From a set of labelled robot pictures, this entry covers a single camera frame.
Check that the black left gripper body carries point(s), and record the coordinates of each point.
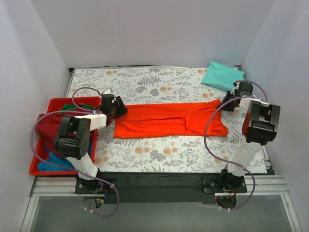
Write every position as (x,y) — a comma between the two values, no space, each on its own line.
(116,108)

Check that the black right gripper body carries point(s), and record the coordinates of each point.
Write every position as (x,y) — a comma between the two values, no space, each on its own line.
(230,102)

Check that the orange t shirt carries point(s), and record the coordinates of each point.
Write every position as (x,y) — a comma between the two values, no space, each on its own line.
(170,119)

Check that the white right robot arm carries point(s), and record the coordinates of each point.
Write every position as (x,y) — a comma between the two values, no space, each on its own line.
(260,125)

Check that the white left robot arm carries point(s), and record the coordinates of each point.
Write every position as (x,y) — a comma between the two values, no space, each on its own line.
(73,136)

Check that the folded teal t shirt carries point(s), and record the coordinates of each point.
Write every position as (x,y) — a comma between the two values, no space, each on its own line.
(221,77)

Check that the green t shirt in bin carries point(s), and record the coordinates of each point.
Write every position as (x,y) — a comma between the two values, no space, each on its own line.
(72,107)

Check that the dark red t shirt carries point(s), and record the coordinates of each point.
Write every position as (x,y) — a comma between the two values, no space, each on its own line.
(48,127)

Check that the blue t shirt in bin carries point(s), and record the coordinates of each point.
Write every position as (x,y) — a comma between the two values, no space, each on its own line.
(55,164)

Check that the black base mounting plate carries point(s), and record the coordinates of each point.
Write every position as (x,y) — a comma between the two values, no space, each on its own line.
(158,187)

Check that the floral patterned table mat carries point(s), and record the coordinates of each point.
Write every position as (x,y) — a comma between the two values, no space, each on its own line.
(173,154)

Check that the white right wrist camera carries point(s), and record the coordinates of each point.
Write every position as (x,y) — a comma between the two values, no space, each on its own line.
(234,91)

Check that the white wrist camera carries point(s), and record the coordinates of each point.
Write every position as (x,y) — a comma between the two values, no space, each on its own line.
(107,91)
(234,91)

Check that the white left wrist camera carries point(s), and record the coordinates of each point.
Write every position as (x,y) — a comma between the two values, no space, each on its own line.
(107,91)

